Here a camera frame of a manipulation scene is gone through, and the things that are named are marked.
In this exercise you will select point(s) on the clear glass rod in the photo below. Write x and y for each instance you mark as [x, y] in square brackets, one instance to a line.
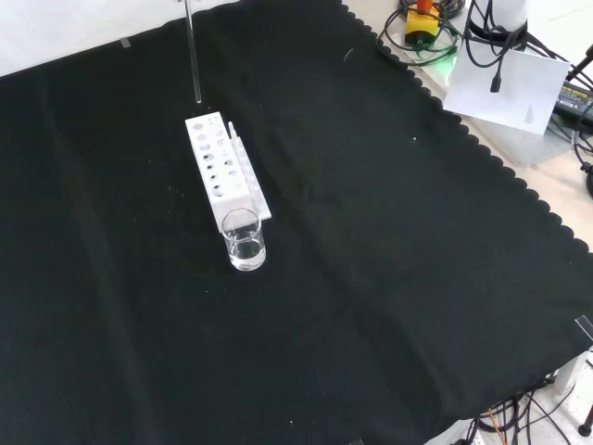
[192, 51]

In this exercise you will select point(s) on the clear glass beaker with liquid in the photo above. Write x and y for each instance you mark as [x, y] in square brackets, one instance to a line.
[243, 252]

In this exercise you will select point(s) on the white test tube rack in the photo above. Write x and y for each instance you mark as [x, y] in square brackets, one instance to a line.
[230, 204]

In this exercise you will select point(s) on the black table cloth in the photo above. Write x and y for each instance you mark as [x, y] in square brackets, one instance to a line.
[370, 232]

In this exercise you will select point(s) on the yellow stop button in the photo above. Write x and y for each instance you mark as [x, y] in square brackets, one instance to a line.
[421, 24]

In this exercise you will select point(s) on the white paper sheet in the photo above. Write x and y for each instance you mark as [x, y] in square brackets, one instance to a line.
[509, 102]

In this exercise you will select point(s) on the clear tape piece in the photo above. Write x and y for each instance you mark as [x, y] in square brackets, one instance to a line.
[125, 42]
[584, 326]

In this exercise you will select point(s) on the black power adapter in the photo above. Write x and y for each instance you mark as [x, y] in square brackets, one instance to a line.
[574, 99]

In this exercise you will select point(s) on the white table leg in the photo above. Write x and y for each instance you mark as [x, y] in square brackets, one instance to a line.
[566, 373]

